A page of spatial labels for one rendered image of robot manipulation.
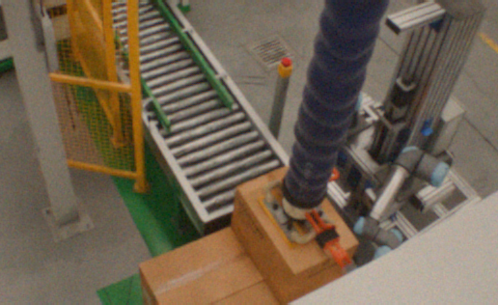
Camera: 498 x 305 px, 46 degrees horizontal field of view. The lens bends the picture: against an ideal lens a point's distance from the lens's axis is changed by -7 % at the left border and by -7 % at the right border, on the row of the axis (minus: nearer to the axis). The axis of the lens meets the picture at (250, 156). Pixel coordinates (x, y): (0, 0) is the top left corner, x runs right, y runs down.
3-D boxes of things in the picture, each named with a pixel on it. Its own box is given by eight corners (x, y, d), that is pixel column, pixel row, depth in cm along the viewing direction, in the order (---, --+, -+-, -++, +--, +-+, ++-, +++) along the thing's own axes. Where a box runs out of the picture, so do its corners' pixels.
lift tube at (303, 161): (273, 182, 311) (308, 19, 230) (310, 167, 319) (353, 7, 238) (296, 215, 300) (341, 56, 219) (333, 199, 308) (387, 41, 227)
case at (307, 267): (231, 225, 364) (235, 185, 333) (288, 201, 379) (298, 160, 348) (283, 308, 334) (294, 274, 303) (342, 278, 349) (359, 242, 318)
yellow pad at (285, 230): (257, 200, 329) (258, 194, 325) (272, 193, 332) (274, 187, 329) (290, 250, 312) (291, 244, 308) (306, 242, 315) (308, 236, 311)
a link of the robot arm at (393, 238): (384, 221, 271) (374, 238, 265) (406, 234, 268) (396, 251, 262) (380, 231, 277) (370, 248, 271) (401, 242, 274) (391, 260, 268)
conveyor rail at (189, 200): (78, 17, 491) (76, -1, 476) (84, 15, 493) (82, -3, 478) (201, 236, 374) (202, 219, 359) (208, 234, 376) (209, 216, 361)
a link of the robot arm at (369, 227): (403, 136, 278) (352, 228, 267) (425, 148, 275) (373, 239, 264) (401, 145, 289) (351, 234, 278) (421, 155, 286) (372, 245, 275)
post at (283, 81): (261, 161, 466) (278, 63, 388) (269, 158, 468) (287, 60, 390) (265, 168, 462) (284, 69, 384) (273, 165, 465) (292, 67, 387)
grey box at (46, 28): (41, 48, 311) (33, 5, 288) (49, 45, 313) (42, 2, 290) (50, 71, 301) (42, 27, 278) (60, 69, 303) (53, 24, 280)
